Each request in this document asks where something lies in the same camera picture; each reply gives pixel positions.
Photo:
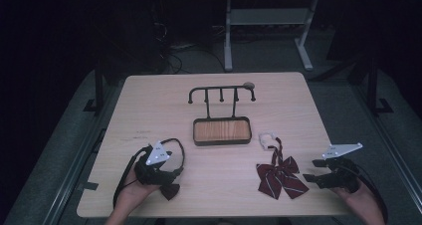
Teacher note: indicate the black tape strip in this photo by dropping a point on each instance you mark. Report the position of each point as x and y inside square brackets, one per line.
[88, 186]

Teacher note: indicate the red striped bow tie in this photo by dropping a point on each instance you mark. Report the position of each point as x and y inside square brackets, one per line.
[280, 178]

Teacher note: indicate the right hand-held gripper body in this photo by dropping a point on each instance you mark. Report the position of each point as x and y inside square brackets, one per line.
[341, 175]

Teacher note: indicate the grey metal floor rail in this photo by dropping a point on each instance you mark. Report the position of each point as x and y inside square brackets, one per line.
[391, 142]
[74, 162]

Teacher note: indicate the person's right hand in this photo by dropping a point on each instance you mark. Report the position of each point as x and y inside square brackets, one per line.
[361, 200]

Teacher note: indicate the black metal stand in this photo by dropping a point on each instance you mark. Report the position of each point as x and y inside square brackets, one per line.
[99, 85]
[373, 85]

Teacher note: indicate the white metal desk frame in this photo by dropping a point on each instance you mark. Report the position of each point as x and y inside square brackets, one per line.
[268, 16]

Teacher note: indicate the black hook rack wooden tray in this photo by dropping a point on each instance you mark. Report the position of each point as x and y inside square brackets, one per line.
[221, 131]

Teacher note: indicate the person's left hand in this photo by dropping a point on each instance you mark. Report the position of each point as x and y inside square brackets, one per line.
[132, 193]

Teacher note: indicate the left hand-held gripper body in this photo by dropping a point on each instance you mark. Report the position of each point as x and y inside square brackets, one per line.
[154, 172]

